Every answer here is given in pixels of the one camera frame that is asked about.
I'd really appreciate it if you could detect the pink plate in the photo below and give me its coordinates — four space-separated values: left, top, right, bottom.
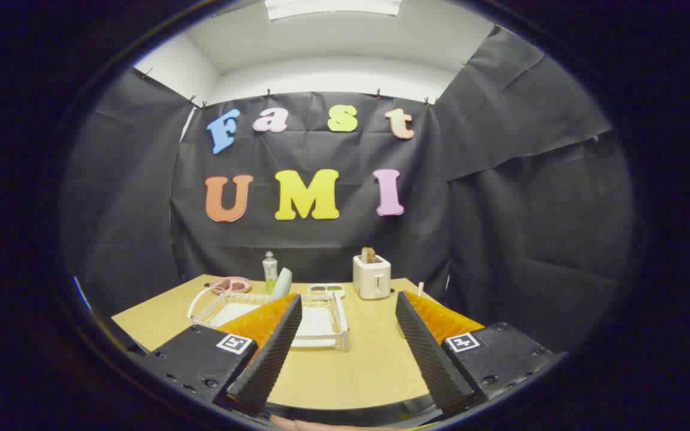
209 277 252 296

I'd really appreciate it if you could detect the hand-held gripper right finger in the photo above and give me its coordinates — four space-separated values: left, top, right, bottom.
394 291 566 415

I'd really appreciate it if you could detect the black backdrop cloth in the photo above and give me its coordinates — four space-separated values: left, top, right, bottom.
60 24 636 354

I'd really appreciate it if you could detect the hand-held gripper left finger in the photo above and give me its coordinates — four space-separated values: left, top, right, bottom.
138 293 304 418

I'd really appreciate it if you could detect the pale green plate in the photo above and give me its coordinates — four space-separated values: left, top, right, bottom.
270 268 293 302

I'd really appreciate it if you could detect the white wire dish rack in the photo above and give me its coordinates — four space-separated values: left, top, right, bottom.
187 286 350 352

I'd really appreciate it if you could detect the clear bottle with green liquid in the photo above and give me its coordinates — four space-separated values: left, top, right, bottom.
262 251 279 295

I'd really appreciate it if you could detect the white drain mat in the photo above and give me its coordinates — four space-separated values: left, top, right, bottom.
210 302 337 348

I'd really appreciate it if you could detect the ceiling light panel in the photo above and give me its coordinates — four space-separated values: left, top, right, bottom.
264 0 403 22

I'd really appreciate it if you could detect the white toaster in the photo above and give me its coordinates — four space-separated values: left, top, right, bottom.
353 254 392 300

